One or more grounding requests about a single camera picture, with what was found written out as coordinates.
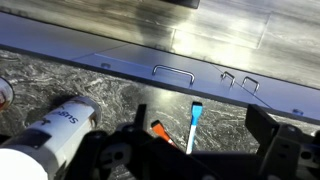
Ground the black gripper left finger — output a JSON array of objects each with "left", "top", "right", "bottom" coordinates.
[{"left": 134, "top": 103, "right": 148, "bottom": 132}]

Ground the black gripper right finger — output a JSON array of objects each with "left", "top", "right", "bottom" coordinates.
[{"left": 245, "top": 104, "right": 280, "bottom": 158}]

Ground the blue marker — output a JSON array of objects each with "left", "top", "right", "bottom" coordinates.
[{"left": 185, "top": 101, "right": 204, "bottom": 155}]

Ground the orange marker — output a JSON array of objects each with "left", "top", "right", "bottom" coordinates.
[{"left": 150, "top": 119, "right": 178, "bottom": 149}]

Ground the grey counter cabinet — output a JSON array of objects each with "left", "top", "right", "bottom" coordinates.
[{"left": 0, "top": 11, "right": 320, "bottom": 126}]

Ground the white sugar canister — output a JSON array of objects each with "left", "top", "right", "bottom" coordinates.
[{"left": 0, "top": 95, "right": 103, "bottom": 180}]

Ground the creamer bottle orange lid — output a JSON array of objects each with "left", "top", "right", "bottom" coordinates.
[{"left": 0, "top": 76, "right": 15, "bottom": 113}]

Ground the metal cabinet door handle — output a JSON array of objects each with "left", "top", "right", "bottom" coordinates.
[
  {"left": 242, "top": 76, "right": 260, "bottom": 94},
  {"left": 220, "top": 71, "right": 236, "bottom": 87}
]

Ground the metal drawer handle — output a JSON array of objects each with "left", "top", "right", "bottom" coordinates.
[{"left": 152, "top": 64, "right": 196, "bottom": 85}]

